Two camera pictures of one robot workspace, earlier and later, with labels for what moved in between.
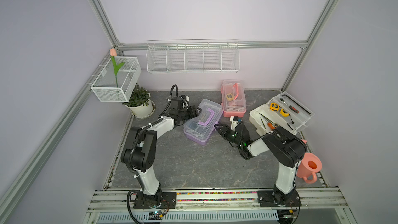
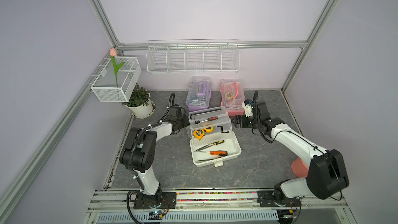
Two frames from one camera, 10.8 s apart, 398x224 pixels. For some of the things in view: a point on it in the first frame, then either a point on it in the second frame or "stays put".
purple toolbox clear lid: x=201 y=125 → x=198 y=97
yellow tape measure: x=274 y=107 → x=199 y=134
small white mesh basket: x=104 y=87 stays put
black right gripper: x=225 y=127 → x=236 y=123
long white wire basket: x=197 y=55 stays put
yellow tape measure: x=284 y=112 → x=209 y=129
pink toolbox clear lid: x=233 y=95 stays put
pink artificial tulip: x=113 y=53 stays put
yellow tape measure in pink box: x=229 y=97 stays put
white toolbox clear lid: x=285 y=110 → x=212 y=139
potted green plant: x=140 y=103 stays put
